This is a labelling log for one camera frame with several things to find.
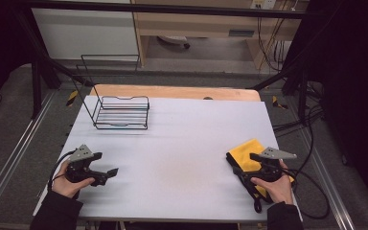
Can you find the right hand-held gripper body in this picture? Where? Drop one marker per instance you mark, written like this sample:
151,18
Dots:
272,167

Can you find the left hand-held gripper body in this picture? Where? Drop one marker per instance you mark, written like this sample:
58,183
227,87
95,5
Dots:
80,167

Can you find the yellow towel with black trim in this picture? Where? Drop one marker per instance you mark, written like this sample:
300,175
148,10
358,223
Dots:
244,155

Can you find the person's left hand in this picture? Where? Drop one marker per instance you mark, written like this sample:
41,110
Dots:
64,187

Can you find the person's right hand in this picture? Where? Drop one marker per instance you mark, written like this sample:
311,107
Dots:
281,191

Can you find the yellow black tape piece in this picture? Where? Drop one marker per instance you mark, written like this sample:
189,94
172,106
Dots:
72,98
278,103

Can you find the white table mat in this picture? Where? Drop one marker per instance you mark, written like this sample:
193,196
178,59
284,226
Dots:
179,143

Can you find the wooden table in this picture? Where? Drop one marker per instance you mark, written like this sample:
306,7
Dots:
172,92

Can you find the white cabinet panel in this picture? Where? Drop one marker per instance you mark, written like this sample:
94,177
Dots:
83,33

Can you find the office chair base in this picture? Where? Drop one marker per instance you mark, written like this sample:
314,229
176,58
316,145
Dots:
174,40

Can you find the light wooden desk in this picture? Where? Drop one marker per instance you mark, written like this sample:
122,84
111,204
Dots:
204,27

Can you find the white power strip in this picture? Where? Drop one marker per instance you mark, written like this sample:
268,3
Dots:
263,4

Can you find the aluminium floor rail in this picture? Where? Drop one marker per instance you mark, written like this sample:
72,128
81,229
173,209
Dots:
16,150
329,179

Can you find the black frame post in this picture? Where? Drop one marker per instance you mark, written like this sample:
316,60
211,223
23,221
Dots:
303,96
36,89

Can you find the black frame crossbar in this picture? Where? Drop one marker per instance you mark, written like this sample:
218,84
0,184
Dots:
172,10

